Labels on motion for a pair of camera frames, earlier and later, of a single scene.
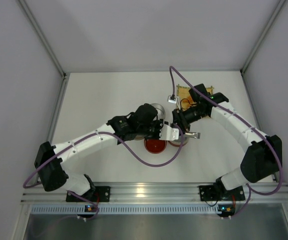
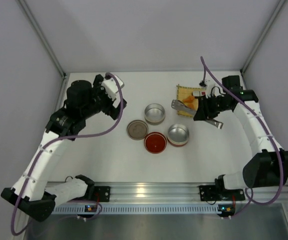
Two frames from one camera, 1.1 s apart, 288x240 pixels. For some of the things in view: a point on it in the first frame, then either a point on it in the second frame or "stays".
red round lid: (155, 146) stays
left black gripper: (156, 129) -> (112, 107)
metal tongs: (196, 135) -> (179, 105)
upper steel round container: (161, 111) stays
